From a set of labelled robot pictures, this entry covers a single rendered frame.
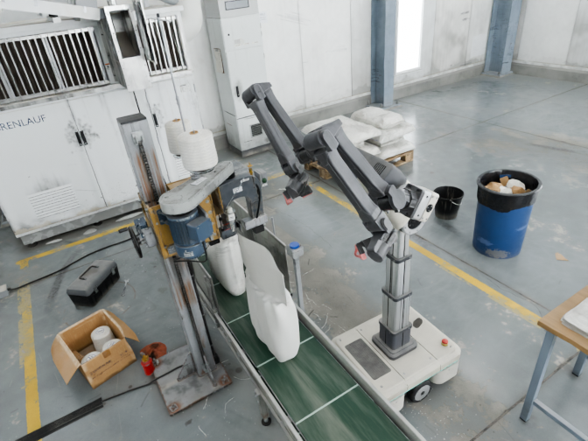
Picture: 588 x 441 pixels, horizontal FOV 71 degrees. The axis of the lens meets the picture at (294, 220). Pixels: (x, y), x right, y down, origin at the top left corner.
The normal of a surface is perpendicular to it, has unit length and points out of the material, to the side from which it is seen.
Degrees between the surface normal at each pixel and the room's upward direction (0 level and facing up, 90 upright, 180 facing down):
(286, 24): 90
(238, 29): 90
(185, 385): 0
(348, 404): 0
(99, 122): 90
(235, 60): 90
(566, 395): 0
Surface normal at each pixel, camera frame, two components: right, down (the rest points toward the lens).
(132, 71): 0.52, 0.40
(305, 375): -0.09, -0.85
